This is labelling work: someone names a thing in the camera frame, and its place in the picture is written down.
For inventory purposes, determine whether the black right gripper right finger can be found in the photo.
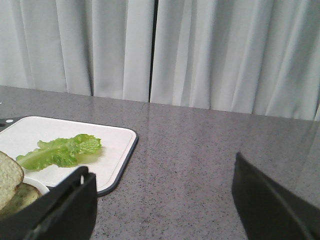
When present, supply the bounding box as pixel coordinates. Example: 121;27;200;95
231;152;320;240

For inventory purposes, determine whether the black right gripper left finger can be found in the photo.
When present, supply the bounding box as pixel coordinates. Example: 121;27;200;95
0;166;98;240

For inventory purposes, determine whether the green lettuce leaf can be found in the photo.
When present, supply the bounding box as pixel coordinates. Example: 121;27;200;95
16;134;102;171

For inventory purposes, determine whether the bread slice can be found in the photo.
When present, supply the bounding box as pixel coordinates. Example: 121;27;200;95
0;151;24;210
0;183;42;221

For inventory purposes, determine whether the white round plate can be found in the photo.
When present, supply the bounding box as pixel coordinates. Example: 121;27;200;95
23;176;50;195

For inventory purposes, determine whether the white cutting board grey rim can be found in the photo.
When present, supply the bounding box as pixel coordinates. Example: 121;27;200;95
0;116;139;197

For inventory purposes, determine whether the white curtain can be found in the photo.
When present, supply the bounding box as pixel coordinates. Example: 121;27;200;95
0;0;320;121

